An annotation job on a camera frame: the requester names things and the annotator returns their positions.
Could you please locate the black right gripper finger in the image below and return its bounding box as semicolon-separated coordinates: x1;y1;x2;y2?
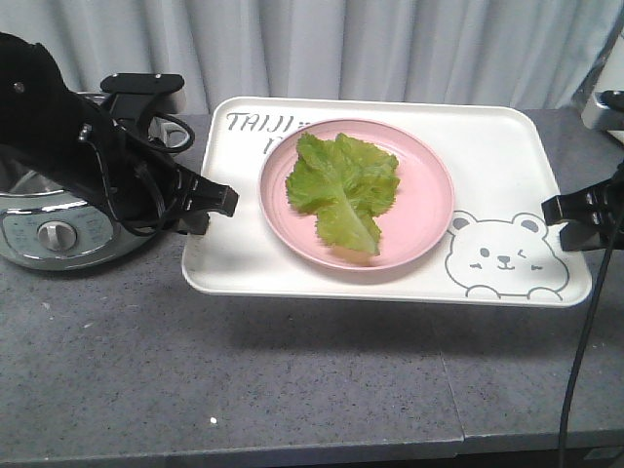
560;222;623;252
541;178;623;226

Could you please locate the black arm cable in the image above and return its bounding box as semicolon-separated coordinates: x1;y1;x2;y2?
87;111;196;239
558;243;616;468

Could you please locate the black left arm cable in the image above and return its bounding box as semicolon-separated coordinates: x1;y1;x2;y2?
87;111;196;239

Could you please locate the white pleated curtain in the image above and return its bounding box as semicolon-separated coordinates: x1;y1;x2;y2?
1;1;623;113

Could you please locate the cream bear serving tray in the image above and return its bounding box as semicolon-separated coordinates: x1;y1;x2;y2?
181;97;592;307

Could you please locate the pale green electric pot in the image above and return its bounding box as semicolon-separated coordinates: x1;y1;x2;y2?
1;93;167;271

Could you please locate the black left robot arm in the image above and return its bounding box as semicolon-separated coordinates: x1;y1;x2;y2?
1;33;238;236

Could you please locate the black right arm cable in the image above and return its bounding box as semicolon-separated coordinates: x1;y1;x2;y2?
558;243;616;468

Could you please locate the pink round plate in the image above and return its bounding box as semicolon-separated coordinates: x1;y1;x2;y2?
258;119;454;271

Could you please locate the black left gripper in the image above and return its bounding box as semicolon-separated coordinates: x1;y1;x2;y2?
111;145;239;236

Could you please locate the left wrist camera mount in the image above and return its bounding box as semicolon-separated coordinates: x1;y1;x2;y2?
100;73;186;131

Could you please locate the green lettuce leaf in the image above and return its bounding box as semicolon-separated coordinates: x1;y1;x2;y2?
286;133;400;256

